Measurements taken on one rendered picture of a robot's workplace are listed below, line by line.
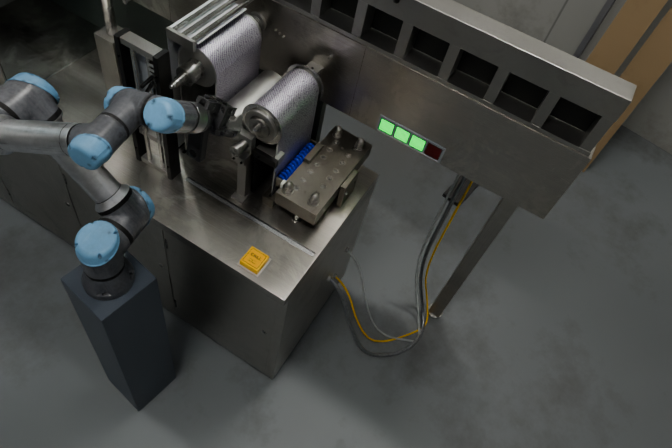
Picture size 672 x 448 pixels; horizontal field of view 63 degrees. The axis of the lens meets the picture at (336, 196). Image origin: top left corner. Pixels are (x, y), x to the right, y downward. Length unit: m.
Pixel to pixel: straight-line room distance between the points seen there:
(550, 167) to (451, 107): 0.35
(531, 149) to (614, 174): 2.40
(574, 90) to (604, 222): 2.23
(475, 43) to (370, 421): 1.71
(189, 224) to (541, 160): 1.15
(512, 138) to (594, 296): 1.81
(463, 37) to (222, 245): 0.99
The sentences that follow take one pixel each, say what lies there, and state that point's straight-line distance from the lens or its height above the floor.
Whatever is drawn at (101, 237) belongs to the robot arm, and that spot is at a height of 1.13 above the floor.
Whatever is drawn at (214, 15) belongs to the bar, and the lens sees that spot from 1.79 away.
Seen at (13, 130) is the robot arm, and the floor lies 1.50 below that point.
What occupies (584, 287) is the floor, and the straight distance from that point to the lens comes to 3.40.
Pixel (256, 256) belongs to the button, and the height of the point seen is 0.92.
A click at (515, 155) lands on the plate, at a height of 1.33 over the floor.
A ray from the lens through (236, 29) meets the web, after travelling 1.82.
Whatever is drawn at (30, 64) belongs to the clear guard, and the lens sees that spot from 2.39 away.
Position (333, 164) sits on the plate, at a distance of 1.94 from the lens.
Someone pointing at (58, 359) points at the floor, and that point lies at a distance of 2.76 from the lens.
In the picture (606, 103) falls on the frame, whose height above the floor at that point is 1.62.
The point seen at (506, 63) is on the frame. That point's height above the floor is 1.60.
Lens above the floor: 2.48
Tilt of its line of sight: 51 degrees down
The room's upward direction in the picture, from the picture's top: 15 degrees clockwise
